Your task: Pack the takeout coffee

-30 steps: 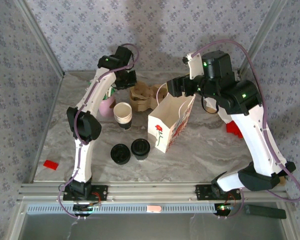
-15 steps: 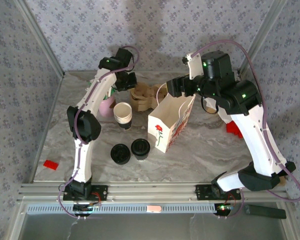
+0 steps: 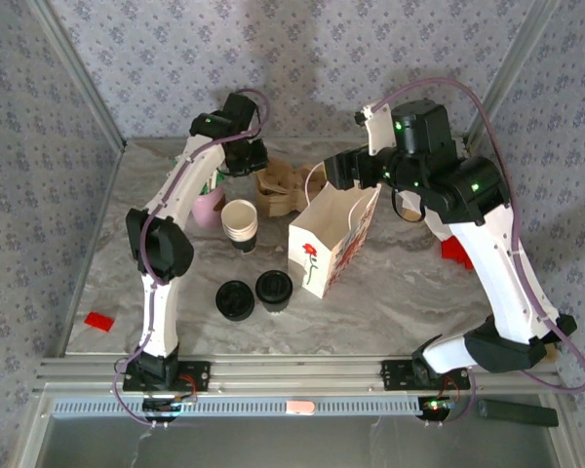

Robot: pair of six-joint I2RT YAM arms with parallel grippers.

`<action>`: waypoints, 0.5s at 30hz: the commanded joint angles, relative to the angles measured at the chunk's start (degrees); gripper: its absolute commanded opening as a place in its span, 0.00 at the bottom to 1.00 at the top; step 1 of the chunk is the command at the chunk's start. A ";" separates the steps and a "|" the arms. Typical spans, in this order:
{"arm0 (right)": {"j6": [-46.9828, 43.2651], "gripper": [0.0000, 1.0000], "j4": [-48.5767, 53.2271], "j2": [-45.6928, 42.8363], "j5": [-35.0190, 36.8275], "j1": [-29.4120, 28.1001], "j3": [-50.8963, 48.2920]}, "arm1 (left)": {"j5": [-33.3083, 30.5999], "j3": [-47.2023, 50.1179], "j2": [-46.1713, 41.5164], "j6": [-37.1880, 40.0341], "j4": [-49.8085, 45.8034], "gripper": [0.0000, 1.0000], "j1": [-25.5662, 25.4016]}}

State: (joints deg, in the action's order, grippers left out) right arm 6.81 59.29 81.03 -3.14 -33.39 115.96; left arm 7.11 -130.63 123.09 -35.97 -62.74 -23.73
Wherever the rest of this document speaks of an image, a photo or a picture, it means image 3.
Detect black white paper cups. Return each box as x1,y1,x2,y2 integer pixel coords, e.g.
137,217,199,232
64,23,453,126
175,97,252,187
220,198,259,254

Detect white flower print paper bag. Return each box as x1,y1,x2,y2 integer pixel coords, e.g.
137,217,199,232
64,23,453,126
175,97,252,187
287,163,382,301

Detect black plastic cup lid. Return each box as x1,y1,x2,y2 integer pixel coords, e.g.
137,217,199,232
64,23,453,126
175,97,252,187
254,269,293,304

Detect brown pulp cup carrier stack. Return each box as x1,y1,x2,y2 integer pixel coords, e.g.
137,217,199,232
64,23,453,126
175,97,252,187
255,158,329,218

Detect pink straw holder cup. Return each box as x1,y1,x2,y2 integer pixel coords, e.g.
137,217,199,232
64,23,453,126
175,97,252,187
191,184,227,230

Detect red toy brick assembly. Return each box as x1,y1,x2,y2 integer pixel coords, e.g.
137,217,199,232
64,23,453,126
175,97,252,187
440,237,475,270

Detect small red toy brick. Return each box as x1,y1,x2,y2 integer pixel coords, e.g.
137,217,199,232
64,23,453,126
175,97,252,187
83,311,115,333

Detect black controller board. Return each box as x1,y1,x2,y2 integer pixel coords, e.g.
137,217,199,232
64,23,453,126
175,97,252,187
141,395,199,424
417,395,457,424

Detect grey metal tray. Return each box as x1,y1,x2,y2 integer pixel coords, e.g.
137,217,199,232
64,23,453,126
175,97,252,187
38,416,574,468

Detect black flat bar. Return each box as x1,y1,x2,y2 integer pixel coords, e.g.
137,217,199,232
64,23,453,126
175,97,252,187
476,398,560,429

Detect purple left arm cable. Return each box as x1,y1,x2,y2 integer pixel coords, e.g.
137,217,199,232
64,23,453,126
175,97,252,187
112,88,272,426

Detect aluminium frame post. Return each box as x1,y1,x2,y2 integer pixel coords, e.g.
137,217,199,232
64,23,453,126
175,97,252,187
461,0,566,150
26,0,129,151

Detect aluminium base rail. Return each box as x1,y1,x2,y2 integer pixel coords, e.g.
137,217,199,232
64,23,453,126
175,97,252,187
32,354,566,396

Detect grey slotted cable duct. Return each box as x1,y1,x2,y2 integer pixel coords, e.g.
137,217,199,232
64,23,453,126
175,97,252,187
53,395,452,418

